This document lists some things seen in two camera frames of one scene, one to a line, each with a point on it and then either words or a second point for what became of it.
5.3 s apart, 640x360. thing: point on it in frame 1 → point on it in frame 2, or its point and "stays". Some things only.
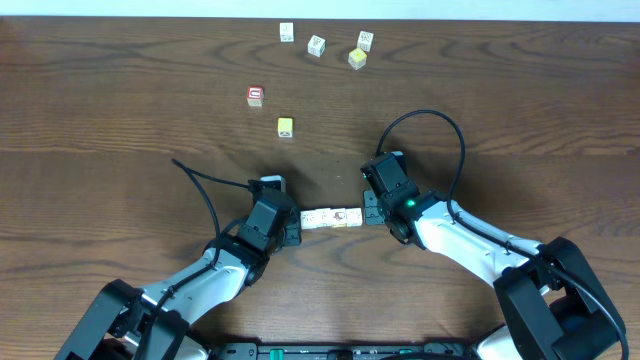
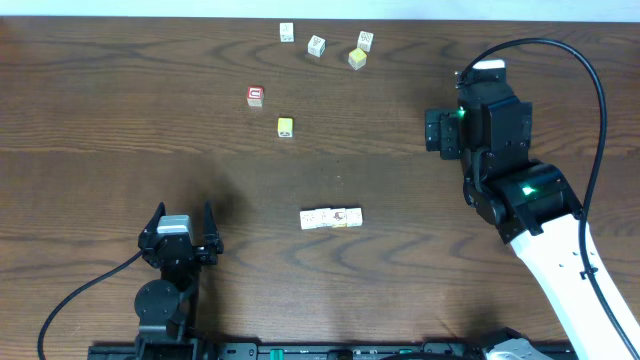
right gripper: (372, 192) → (445, 127)
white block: (365, 40) stays
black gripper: (400, 157) → (484, 72)
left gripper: (292, 228) → (180, 251)
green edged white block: (309, 219) stays
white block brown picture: (339, 217) stays
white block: (324, 217) stays
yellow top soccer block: (285, 127) stays
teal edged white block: (354, 217) stays
